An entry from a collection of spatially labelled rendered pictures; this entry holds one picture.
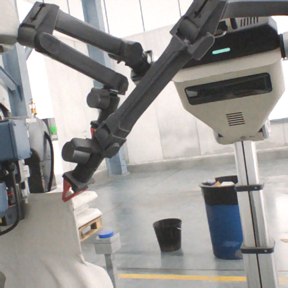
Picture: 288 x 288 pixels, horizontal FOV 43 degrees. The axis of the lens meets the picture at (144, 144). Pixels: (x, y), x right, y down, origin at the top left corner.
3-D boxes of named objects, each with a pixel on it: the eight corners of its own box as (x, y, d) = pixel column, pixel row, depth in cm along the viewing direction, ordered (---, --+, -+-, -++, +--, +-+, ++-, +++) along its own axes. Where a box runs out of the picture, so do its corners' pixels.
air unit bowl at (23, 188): (32, 198, 115) (29, 179, 115) (26, 200, 112) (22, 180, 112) (25, 198, 116) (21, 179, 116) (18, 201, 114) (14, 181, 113)
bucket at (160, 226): (189, 242, 373) (185, 217, 372) (180, 253, 346) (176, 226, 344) (162, 242, 385) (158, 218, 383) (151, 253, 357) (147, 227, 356)
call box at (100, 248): (121, 246, 148) (119, 232, 147) (112, 254, 140) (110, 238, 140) (104, 246, 151) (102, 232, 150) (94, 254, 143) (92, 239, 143)
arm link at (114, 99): (124, 97, 132) (113, 91, 135) (112, 94, 126) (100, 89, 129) (118, 115, 133) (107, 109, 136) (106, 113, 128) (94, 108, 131)
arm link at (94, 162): (111, 155, 108) (102, 143, 112) (93, 152, 103) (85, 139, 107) (99, 172, 111) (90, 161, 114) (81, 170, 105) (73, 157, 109)
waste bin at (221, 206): (265, 241, 345) (256, 172, 341) (260, 262, 298) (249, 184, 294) (215, 241, 364) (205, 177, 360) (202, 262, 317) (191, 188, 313)
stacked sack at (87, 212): (104, 216, 485) (102, 205, 484) (76, 233, 424) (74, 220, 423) (77, 218, 502) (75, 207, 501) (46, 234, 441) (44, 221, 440)
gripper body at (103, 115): (88, 125, 130) (94, 106, 128) (100, 124, 140) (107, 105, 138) (104, 132, 128) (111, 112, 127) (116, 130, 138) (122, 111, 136)
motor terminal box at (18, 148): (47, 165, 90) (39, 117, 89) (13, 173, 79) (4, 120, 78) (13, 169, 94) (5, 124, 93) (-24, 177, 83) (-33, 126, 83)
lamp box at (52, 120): (58, 140, 140) (54, 117, 139) (51, 141, 136) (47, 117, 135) (43, 142, 143) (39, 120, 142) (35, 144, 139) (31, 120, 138)
